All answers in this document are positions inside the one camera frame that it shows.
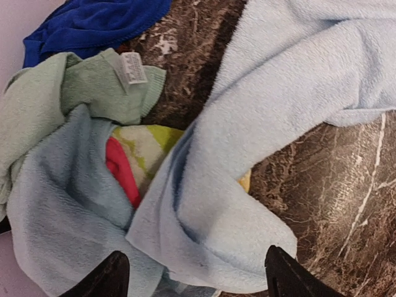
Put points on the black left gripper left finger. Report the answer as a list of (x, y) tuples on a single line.
[(109, 279)]

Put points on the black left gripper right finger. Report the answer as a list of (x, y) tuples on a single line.
[(286, 277)]

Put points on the light blue towel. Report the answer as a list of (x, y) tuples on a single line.
[(289, 66)]

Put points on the blue grey towel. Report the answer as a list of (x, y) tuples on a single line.
[(68, 213)]

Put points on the yellow patterned towel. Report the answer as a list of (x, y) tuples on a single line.
[(134, 154)]

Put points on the pale green towel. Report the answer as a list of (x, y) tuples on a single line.
[(37, 100)]

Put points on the royal blue towel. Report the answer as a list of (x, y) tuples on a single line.
[(89, 27)]

